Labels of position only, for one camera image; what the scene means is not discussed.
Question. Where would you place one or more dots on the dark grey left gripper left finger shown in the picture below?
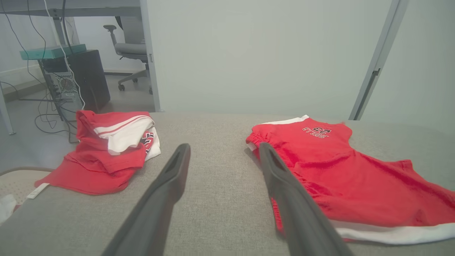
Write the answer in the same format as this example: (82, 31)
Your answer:
(156, 206)

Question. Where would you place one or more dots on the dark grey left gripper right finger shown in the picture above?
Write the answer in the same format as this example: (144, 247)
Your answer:
(302, 220)

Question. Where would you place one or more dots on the red Bulls 23 shorts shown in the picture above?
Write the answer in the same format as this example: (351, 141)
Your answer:
(355, 177)

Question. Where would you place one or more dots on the red shirt with white sleeves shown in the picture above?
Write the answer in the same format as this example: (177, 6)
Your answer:
(99, 167)

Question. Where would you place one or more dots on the beige perforated basket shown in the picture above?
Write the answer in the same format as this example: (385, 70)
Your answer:
(17, 181)

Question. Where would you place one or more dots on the black computer tower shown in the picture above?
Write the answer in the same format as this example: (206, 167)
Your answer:
(89, 78)

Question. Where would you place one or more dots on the small white cloth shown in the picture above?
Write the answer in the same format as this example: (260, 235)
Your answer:
(6, 208)

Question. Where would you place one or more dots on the grey office chair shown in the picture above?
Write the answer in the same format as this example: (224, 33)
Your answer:
(131, 48)

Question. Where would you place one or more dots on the flat teal box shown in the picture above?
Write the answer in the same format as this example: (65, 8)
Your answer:
(53, 52)

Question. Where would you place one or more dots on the grey metal desk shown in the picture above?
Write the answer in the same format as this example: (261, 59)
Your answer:
(89, 11)

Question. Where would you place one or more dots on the grey single partition post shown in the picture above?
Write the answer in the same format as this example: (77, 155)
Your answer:
(151, 71)

